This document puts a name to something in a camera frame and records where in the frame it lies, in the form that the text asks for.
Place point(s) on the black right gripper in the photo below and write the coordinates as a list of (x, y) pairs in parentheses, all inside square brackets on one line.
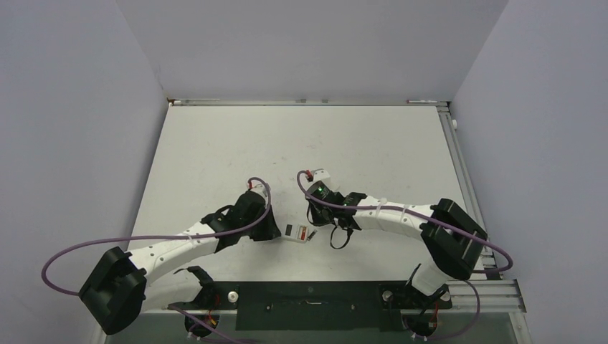
[(317, 219)]

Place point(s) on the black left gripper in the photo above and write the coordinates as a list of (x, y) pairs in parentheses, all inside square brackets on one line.
[(270, 231)]

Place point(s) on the white remote control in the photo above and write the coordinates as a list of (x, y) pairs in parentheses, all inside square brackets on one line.
[(290, 233)]

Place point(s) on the dark battery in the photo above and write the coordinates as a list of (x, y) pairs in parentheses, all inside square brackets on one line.
[(312, 234)]

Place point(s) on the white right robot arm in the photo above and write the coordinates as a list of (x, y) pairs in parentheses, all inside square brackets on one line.
[(453, 239)]

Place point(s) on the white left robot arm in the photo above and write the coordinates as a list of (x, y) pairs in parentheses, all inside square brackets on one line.
[(122, 284)]

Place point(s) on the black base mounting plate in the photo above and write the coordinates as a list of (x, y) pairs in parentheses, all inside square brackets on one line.
[(318, 305)]

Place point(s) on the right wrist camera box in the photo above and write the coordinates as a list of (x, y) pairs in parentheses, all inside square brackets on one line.
[(318, 175)]

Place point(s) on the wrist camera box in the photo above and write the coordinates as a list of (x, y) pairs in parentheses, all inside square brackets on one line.
[(318, 175), (258, 188)]

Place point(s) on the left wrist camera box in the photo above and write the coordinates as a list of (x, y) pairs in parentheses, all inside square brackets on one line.
[(258, 188)]

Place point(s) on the aluminium rail right edge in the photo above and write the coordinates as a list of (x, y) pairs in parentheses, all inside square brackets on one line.
[(449, 127)]

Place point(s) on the aluminium rail edge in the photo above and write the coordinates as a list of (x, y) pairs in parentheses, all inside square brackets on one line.
[(449, 127), (306, 102)]

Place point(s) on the aluminium rail back edge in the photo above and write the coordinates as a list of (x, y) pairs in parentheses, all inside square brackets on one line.
[(306, 102)]

